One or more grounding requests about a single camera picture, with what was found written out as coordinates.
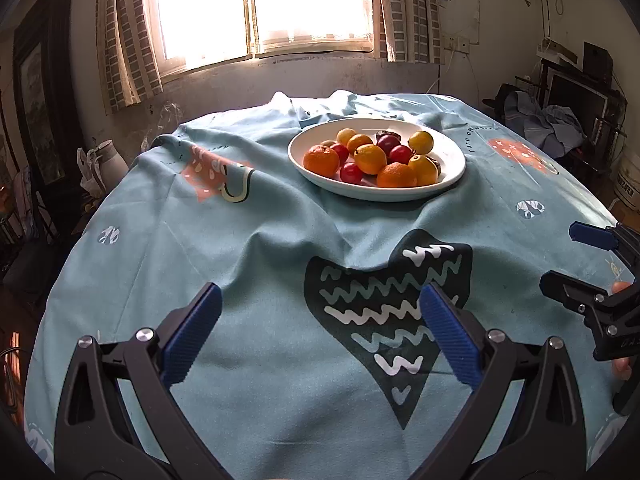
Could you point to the dark red round fruit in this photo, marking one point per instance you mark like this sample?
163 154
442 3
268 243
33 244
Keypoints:
386 144

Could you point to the small yellow citrus fruit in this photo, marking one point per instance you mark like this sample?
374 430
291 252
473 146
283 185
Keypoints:
421 141

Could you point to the dark purple water chestnut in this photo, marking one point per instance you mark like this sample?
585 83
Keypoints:
437 165
387 133

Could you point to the white wall socket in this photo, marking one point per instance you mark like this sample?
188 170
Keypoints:
457 42

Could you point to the bright window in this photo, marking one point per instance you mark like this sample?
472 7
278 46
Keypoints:
260 5

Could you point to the computer monitor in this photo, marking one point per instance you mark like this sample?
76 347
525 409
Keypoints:
575 95

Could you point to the yellow oval fruit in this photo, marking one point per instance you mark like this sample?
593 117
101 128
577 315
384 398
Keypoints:
345 136

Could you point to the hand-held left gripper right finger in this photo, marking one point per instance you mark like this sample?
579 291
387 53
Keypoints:
450 332

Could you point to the dimpled mandarin orange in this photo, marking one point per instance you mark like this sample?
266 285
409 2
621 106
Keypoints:
396 176
321 160

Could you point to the light blue printed blanket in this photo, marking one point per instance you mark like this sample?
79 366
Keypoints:
250 260

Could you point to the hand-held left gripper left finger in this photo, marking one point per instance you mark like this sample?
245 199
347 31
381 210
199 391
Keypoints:
192 332

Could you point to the pile of blue clothes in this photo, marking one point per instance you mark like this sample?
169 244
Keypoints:
545 120

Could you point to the white oval plate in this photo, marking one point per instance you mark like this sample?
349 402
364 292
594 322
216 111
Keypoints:
310 146

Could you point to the white plastic bucket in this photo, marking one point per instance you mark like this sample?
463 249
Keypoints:
627 180

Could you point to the smooth round orange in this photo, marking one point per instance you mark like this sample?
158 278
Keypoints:
423 169
359 142
370 158

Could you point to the small greenish yellow fruit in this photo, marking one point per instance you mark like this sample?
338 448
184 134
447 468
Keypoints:
327 144

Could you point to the dark framed picture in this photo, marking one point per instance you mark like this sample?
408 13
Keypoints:
42 95

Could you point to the white jug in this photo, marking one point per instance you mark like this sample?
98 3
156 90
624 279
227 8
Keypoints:
111 156

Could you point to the checked curtain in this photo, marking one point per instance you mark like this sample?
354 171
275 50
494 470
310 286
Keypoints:
407 10
127 35

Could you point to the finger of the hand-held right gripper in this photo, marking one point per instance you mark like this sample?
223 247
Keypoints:
590 235
565 287

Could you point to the white plastic bag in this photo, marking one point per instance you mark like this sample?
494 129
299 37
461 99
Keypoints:
87 170

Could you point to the black speaker box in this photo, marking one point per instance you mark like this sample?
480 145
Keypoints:
597 60

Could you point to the red cherry tomato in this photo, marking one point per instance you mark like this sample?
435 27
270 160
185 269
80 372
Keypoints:
351 172
340 151
401 154

